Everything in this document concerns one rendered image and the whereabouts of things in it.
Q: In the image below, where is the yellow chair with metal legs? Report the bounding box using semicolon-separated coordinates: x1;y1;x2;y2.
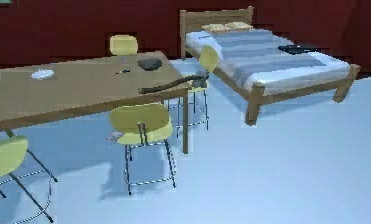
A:
109;34;140;57
0;134;59;224
109;102;178;196
167;45;221;138

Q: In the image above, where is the dark grey flat object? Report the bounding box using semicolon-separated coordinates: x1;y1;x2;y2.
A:
136;57;163;72

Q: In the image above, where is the small grey cloth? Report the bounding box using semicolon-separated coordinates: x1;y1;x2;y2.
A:
107;130;125;143

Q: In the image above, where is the tan pillow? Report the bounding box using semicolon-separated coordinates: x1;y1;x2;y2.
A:
224;21;254;32
201;23;231;34

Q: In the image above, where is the wooden bed with striped blanket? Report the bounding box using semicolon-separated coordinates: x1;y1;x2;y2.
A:
179;5;362;127

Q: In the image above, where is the brown wooden table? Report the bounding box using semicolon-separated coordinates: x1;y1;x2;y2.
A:
0;50;193;155

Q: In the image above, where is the black flat object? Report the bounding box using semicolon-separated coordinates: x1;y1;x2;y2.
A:
277;44;320;56

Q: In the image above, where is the white plate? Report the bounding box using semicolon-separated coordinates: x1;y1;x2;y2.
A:
30;68;56;81

